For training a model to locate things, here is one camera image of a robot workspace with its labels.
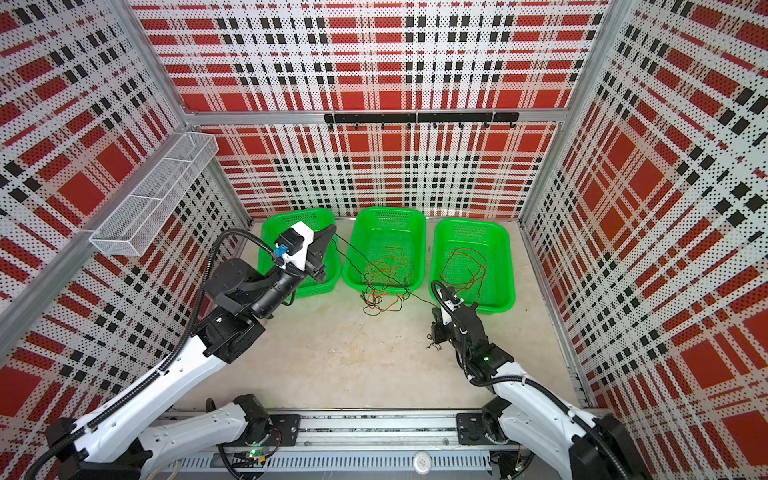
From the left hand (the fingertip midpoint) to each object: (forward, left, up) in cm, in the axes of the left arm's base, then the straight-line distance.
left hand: (335, 225), depth 58 cm
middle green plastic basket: (+32, -7, -47) cm, 58 cm away
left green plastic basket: (+35, +36, -37) cm, 63 cm away
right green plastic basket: (+26, -40, -45) cm, 65 cm away
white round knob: (-36, -18, -43) cm, 59 cm away
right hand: (-1, -23, -35) cm, 42 cm away
